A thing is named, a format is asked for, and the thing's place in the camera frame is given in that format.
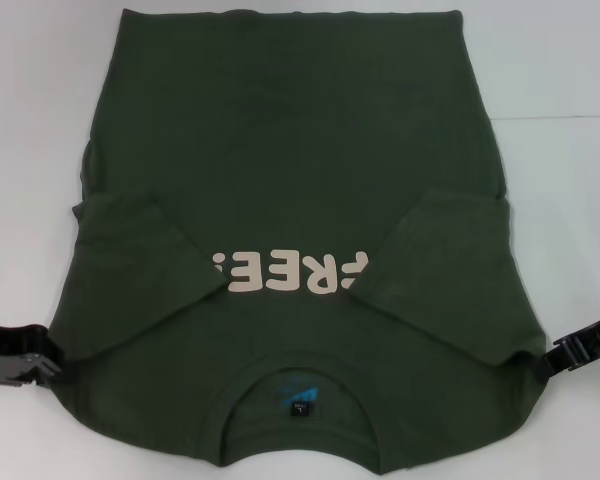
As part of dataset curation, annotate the dark green printed t-shirt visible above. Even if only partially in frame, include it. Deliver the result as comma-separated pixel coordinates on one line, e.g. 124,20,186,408
47,7,557,480

